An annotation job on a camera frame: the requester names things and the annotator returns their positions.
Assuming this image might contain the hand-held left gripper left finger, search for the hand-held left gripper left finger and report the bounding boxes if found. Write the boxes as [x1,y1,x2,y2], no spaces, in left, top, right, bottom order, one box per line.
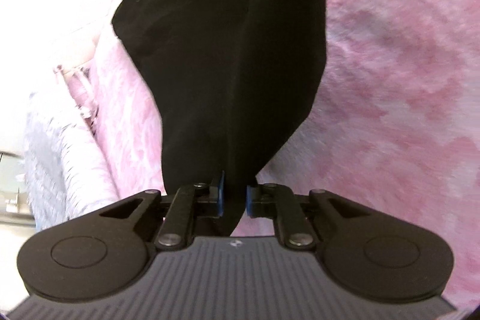
[99,171,226,251]

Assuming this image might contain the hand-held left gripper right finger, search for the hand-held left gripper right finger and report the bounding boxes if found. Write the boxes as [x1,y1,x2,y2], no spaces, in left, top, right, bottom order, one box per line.
[245,183,376,251]

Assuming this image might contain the black pants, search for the black pants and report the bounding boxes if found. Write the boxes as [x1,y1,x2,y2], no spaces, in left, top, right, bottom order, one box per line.
[110,0,329,238]

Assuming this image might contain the pink fluffy blanket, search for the pink fluffy blanket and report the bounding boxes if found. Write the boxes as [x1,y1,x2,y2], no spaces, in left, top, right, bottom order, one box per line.
[88,0,480,307]

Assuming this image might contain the white rolled quilt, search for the white rolled quilt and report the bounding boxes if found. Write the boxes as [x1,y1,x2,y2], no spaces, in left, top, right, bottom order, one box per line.
[23,91,118,231]

